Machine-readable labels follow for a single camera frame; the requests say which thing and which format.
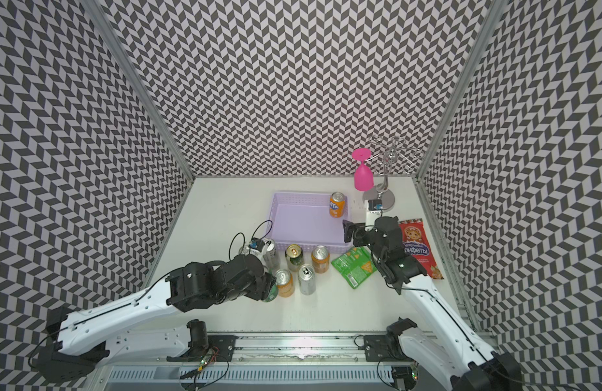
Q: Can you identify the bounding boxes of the orange Fanta can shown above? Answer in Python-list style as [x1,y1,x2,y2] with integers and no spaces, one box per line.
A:
[330,192,346,218]
[275,269,294,297]
[311,245,330,274]

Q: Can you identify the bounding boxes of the white monster can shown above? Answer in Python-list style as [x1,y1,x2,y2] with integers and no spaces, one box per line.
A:
[263,239,281,271]
[298,264,316,296]

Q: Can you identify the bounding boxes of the green Sprite can back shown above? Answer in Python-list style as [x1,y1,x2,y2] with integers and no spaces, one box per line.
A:
[263,284,279,302]

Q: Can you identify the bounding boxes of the green gold can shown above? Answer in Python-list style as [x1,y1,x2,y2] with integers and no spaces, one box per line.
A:
[285,244,304,272]

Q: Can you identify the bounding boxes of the white Monster can back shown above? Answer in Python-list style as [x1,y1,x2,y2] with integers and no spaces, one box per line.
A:
[298,264,316,296]

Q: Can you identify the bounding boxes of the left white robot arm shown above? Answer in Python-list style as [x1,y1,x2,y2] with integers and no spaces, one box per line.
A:
[29,254,277,383]

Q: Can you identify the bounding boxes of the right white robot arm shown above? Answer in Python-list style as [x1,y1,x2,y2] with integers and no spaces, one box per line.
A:
[343,217,523,390]

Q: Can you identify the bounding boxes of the lilac plastic basket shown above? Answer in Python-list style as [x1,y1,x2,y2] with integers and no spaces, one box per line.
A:
[267,192,351,254]

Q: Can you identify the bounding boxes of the green snack packet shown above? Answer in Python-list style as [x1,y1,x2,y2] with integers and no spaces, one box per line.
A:
[331,247,377,289]

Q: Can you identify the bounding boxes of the red candy bag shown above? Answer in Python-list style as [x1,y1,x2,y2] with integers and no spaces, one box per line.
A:
[399,218,444,280]

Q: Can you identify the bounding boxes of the pink plastic wine glass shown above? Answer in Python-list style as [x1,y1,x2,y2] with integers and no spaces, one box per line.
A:
[351,148,374,192]

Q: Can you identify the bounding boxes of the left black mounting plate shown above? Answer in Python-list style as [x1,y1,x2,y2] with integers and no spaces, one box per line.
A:
[166,334,237,363]

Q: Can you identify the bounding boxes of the black mounting plate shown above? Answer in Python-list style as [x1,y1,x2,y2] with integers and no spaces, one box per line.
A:
[363,334,407,363]
[166,334,237,363]

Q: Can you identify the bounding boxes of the chrome glass holder stand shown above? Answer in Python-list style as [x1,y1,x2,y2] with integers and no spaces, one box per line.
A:
[363,137,423,212]

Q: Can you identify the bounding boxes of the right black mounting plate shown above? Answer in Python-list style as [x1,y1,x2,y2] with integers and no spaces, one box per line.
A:
[363,334,407,363]

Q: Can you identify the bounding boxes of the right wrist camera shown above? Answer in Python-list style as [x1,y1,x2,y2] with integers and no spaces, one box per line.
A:
[365,199,383,231]

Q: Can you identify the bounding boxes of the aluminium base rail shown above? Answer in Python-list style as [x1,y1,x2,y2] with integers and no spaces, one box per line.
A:
[83,332,434,390]

